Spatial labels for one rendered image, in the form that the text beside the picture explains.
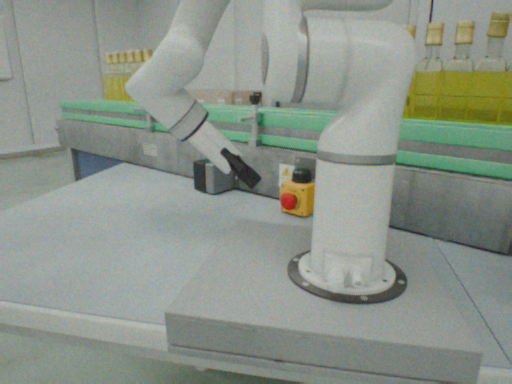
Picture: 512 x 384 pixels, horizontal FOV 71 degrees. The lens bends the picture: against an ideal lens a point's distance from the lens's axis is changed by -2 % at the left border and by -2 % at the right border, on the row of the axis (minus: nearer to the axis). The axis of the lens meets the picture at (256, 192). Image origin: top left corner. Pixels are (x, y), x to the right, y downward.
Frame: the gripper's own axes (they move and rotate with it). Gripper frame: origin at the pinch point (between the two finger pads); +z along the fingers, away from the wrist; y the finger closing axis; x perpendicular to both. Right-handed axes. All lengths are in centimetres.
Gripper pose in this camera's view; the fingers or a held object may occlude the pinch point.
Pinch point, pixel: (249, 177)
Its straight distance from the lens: 73.8
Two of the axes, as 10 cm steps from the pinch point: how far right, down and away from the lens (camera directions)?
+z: 6.6, 6.0, 4.4
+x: 6.6, -7.5, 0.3
